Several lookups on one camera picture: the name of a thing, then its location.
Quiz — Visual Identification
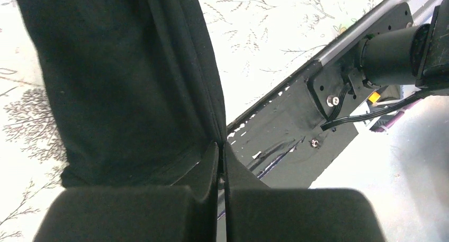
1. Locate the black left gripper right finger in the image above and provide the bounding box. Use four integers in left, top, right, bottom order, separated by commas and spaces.
223, 144, 384, 241

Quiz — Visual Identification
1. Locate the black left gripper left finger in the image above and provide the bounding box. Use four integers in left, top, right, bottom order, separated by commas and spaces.
34, 142, 219, 241

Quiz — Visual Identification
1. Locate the black underwear beige waistband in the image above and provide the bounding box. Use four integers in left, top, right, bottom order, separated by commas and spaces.
17, 0, 226, 188

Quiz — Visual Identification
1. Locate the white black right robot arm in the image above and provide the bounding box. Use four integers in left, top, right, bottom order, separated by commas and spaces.
356, 0, 448, 95

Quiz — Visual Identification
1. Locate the floral table cloth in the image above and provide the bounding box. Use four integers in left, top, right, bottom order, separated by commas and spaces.
1, 0, 380, 241

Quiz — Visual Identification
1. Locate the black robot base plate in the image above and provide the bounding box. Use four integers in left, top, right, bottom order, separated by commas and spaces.
226, 2, 415, 190

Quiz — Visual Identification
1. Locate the aluminium frame rail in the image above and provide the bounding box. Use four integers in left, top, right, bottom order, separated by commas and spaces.
311, 0, 443, 66

